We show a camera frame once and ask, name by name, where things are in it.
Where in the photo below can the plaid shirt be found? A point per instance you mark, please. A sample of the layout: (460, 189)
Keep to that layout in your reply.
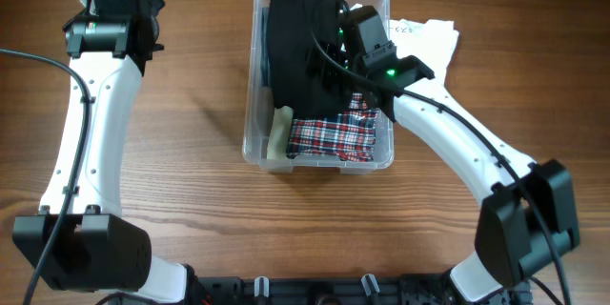
(349, 135)

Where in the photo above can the clear plastic storage container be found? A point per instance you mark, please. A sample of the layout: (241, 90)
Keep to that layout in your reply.
(260, 114)

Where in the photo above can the white t-shirt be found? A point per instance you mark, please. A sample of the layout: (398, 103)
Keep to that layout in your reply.
(433, 42)

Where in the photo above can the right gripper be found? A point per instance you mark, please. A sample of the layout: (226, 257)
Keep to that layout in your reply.
(341, 44)

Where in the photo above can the black garment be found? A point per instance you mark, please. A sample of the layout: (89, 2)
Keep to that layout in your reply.
(300, 77)

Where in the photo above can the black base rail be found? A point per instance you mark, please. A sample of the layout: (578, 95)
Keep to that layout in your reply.
(409, 289)

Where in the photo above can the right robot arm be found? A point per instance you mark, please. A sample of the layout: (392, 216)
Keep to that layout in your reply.
(527, 214)

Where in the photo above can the blue denim jeans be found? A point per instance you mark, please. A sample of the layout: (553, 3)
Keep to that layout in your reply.
(264, 59)

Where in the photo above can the cream cloth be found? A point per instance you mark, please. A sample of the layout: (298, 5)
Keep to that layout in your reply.
(280, 133)

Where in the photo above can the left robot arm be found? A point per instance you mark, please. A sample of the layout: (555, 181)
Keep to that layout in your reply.
(78, 239)

